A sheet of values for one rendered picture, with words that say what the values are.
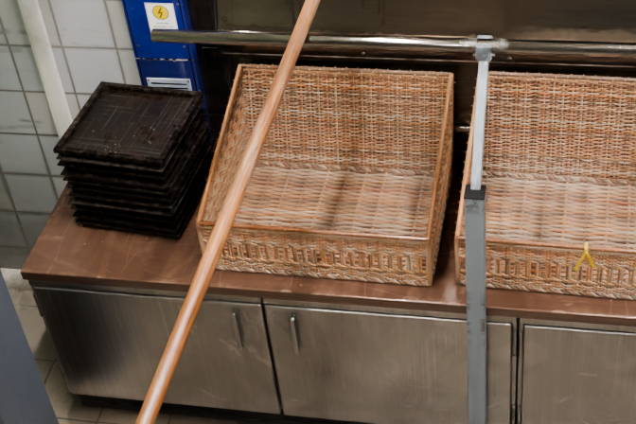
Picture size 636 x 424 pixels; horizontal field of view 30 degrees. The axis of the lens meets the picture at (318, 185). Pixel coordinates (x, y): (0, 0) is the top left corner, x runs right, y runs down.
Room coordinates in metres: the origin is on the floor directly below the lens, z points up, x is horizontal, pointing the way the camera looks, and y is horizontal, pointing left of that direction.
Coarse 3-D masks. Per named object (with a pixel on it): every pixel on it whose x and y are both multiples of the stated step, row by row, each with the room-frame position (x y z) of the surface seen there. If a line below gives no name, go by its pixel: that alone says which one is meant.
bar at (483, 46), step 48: (384, 48) 2.06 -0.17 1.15; (432, 48) 2.03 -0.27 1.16; (480, 48) 1.99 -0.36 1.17; (528, 48) 1.98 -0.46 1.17; (576, 48) 1.95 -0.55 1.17; (624, 48) 1.93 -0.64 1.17; (480, 96) 1.94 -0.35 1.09; (480, 144) 1.87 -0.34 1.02; (480, 192) 1.80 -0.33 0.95; (480, 240) 1.78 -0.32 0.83; (480, 288) 1.78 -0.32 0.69; (480, 336) 1.78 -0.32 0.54; (480, 384) 1.78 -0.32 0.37
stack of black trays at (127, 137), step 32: (96, 96) 2.47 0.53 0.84; (128, 96) 2.47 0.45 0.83; (160, 96) 2.45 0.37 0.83; (192, 96) 2.42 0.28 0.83; (96, 128) 2.35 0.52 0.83; (128, 128) 2.33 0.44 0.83; (160, 128) 2.32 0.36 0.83; (192, 128) 2.35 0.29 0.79; (64, 160) 2.27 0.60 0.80; (96, 160) 2.24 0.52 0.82; (128, 160) 2.20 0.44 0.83; (160, 160) 2.17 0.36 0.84; (192, 160) 2.31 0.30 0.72; (96, 192) 2.25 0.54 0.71; (128, 192) 2.22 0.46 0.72; (160, 192) 2.17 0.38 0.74; (192, 192) 2.30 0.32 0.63; (96, 224) 2.25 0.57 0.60; (128, 224) 2.21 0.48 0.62; (160, 224) 2.19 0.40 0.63
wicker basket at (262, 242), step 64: (256, 64) 2.49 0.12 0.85; (320, 128) 2.41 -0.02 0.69; (384, 128) 2.36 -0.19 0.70; (448, 128) 2.25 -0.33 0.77; (256, 192) 2.31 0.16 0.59; (320, 192) 2.28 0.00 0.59; (448, 192) 2.21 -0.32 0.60; (256, 256) 2.03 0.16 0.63; (320, 256) 2.04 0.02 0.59; (384, 256) 2.02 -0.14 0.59
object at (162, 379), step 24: (312, 0) 2.18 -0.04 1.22; (288, 48) 2.05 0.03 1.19; (288, 72) 1.99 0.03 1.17; (264, 120) 1.87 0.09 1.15; (240, 168) 1.76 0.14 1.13; (240, 192) 1.71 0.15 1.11; (216, 240) 1.60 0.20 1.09; (216, 264) 1.56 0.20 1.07; (192, 288) 1.51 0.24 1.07; (192, 312) 1.46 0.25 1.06; (168, 360) 1.37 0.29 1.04; (168, 384) 1.34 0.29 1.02; (144, 408) 1.29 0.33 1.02
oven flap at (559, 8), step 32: (224, 0) 2.55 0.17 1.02; (256, 0) 2.52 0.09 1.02; (288, 0) 2.50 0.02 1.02; (352, 0) 2.46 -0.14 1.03; (384, 0) 2.44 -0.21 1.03; (416, 0) 2.42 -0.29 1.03; (448, 0) 2.40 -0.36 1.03; (480, 0) 2.38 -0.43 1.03; (512, 0) 2.36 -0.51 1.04; (544, 0) 2.34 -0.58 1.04; (576, 0) 2.32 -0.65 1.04; (608, 0) 2.30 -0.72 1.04; (320, 32) 2.46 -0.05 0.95; (352, 32) 2.44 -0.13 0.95; (384, 32) 2.41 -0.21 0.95; (416, 32) 2.39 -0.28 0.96; (448, 32) 2.37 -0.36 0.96; (480, 32) 2.35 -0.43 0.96; (512, 32) 2.33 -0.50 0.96; (544, 32) 2.31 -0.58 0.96; (576, 32) 2.30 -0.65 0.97; (608, 32) 2.28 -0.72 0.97
